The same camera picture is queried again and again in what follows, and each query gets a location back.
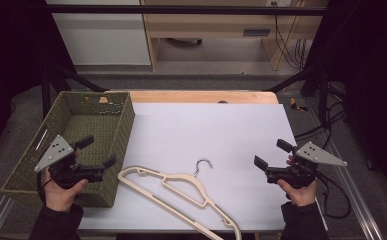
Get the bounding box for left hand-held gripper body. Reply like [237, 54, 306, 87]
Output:
[34, 134, 106, 190]

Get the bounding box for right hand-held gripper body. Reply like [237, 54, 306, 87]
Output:
[265, 141, 349, 190]

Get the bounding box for green woven basket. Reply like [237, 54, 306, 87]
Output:
[0, 90, 136, 208]

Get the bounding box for person's right hand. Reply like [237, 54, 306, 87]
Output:
[275, 154, 318, 208]

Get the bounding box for person's left hand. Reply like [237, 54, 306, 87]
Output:
[42, 149, 89, 213]

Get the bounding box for yellow and black tool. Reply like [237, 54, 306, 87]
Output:
[289, 97, 309, 113]

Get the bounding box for white table sheet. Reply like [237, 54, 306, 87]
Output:
[77, 102, 329, 233]

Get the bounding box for black curtain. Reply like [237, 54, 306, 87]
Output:
[302, 0, 387, 193]
[0, 0, 77, 164]

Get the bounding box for white cabinet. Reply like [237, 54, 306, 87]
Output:
[45, 0, 152, 67]

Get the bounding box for wooden desk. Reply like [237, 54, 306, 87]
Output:
[140, 0, 329, 72]

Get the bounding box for black floor cables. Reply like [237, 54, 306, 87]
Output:
[294, 84, 348, 150]

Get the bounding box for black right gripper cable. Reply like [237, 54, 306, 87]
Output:
[314, 171, 353, 220]

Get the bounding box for black metal frame stand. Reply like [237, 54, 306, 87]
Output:
[264, 63, 331, 125]
[40, 63, 107, 118]

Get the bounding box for hanging black cables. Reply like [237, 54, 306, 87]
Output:
[271, 1, 313, 71]

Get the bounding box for black horizontal frame bar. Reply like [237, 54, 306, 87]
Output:
[45, 4, 329, 16]

